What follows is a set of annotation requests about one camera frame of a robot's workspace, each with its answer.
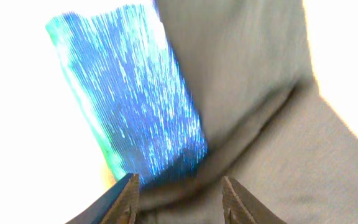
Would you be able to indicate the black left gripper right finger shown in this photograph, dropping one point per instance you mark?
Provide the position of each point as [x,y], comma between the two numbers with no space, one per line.
[241,207]

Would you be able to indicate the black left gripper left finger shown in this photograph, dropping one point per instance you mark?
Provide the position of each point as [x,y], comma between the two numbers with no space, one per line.
[119,205]

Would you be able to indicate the black cloth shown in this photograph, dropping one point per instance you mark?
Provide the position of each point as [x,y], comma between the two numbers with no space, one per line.
[303,166]
[236,55]

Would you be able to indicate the blue green sequin garment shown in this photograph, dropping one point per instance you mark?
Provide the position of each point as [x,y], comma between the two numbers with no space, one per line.
[128,84]

